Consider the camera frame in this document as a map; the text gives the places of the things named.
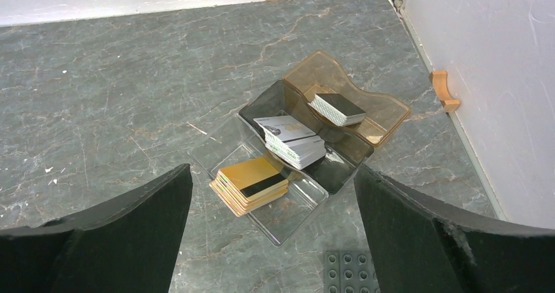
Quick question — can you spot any tiered acrylic card stand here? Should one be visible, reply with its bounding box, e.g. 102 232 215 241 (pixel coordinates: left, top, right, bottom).
189 50 411 247

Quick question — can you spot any curved wooden piece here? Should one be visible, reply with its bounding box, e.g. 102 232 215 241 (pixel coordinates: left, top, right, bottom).
429 70 461 112

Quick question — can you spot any gold card stack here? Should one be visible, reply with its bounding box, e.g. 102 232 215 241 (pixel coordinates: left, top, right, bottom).
209 156 289 217

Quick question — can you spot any black top card stack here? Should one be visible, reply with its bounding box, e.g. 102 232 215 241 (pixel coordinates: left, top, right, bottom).
309 94 366 126

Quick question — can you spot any grey studded baseplate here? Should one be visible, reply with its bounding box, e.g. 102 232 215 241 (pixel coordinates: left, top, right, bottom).
323 250 381 293

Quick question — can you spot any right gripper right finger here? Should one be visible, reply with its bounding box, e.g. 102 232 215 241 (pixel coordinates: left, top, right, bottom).
354 165 554 292

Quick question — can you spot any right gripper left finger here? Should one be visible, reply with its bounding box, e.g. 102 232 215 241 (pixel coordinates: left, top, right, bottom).
1 164 193 292

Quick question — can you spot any white card stack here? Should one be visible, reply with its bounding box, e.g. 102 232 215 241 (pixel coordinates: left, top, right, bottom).
253 115 327 170

